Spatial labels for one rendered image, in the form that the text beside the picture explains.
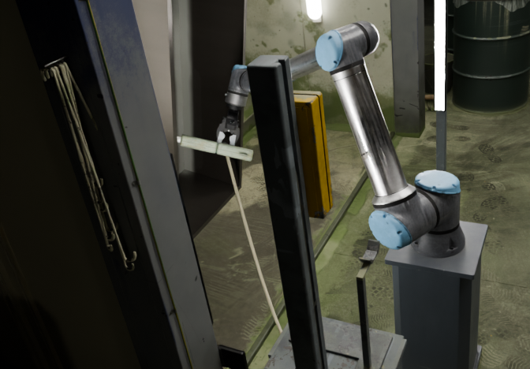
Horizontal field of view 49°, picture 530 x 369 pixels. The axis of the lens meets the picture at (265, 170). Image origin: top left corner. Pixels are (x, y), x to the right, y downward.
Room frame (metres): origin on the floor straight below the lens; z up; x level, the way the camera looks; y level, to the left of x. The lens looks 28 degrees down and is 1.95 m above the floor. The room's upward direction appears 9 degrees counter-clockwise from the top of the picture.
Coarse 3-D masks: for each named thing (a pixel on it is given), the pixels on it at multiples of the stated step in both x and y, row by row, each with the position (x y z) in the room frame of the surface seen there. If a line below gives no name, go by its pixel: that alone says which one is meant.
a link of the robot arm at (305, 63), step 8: (360, 24) 1.96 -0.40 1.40; (368, 24) 1.83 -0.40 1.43; (368, 32) 1.80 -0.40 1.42; (376, 32) 1.83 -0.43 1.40; (376, 40) 1.82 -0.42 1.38; (312, 48) 2.11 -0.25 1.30; (296, 56) 2.20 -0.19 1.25; (304, 56) 2.12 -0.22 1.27; (312, 56) 2.07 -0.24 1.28; (296, 64) 2.16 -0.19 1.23; (304, 64) 2.12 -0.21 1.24; (312, 64) 2.08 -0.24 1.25; (296, 72) 2.17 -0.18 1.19; (304, 72) 2.14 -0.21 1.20; (312, 72) 2.13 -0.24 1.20
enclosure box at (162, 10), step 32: (160, 0) 2.02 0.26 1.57; (192, 0) 2.68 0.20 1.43; (224, 0) 2.60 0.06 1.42; (160, 32) 2.04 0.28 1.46; (192, 32) 2.70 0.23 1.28; (224, 32) 2.61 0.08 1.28; (160, 64) 2.05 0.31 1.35; (192, 64) 2.72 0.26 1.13; (224, 64) 2.63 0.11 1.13; (160, 96) 2.07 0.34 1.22; (192, 96) 2.73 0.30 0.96; (224, 96) 2.64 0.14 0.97; (192, 128) 2.75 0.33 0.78; (192, 160) 2.78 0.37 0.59; (224, 160) 2.67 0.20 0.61; (192, 192) 2.59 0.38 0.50; (224, 192) 2.59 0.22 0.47; (192, 224) 2.33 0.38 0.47
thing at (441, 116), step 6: (438, 114) 2.88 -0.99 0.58; (444, 114) 2.86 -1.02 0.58; (438, 120) 2.88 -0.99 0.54; (444, 120) 2.86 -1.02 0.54; (438, 126) 2.88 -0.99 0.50; (444, 126) 2.86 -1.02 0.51; (438, 132) 2.88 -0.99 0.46; (444, 132) 2.86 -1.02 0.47; (438, 138) 2.88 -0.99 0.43; (444, 138) 2.86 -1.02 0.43; (438, 144) 2.88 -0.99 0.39; (444, 144) 2.86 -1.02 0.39; (438, 150) 2.88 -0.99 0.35; (444, 150) 2.86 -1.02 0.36; (438, 156) 2.88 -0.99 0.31; (444, 156) 2.86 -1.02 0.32; (438, 162) 2.88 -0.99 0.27; (444, 162) 2.86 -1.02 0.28; (438, 168) 2.88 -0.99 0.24; (444, 168) 2.86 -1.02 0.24
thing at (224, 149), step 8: (184, 136) 2.20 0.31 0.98; (192, 136) 2.22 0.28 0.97; (184, 144) 2.19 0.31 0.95; (192, 144) 2.19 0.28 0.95; (200, 144) 2.19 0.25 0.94; (208, 144) 2.19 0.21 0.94; (216, 144) 2.20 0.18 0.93; (224, 144) 2.20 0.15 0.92; (216, 152) 2.19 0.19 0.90; (224, 152) 2.18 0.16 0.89; (232, 152) 2.18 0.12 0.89; (240, 152) 2.18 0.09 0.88; (248, 152) 2.18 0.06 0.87; (248, 160) 2.17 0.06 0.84
